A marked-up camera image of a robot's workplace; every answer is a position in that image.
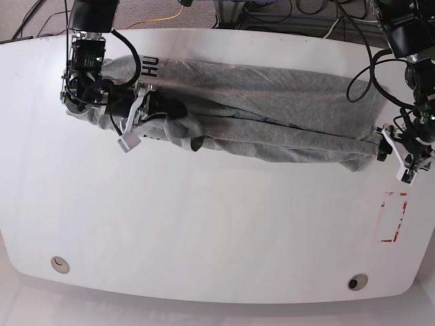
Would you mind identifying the black cable on floor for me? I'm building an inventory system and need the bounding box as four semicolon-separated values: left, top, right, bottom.
10;0;72;40

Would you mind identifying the right table cable grommet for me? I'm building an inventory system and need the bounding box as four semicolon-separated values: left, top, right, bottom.
347;274;368;291

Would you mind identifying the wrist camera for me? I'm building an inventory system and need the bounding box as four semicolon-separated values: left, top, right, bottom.
396;166;417;186
118;132;141;153

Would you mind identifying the left table cable grommet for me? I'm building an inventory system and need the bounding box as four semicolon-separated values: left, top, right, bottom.
50;256;70;274

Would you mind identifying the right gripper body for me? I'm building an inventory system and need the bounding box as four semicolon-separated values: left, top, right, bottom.
108;84;156;141

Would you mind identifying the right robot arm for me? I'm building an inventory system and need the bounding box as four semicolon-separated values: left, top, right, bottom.
60;1;188;146

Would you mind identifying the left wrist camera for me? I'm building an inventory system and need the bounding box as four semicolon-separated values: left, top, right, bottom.
396;166;417;186

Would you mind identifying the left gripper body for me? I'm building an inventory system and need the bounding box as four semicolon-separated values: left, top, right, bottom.
376;124;434;174

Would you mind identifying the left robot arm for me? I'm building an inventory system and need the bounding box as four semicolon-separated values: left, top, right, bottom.
369;1;434;183

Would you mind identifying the yellow cable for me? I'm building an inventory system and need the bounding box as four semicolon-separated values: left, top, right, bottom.
126;0;186;31

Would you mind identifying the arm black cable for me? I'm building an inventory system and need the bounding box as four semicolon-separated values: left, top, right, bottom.
110;29;142;89
346;47;415;109

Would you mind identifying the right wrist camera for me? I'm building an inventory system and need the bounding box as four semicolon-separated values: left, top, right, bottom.
118;132;141;153

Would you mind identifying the table cable grommet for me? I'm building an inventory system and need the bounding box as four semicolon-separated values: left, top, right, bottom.
347;274;368;291
50;256;70;274

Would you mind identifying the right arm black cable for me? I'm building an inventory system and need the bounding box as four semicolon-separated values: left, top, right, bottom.
110;29;142;89

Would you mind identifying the white cable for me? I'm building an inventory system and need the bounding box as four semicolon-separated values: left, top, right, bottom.
322;15;381;40

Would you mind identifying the red tape rectangle marking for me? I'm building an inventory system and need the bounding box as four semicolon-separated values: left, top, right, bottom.
375;192;408;243

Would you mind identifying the aluminium frame rail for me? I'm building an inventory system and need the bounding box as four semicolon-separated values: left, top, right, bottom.
212;1;387;48

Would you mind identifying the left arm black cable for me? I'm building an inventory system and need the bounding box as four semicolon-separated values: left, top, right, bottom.
346;47;415;109

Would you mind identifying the grey Hugging Face t-shirt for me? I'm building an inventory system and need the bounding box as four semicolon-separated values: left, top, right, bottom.
66;54;385;174

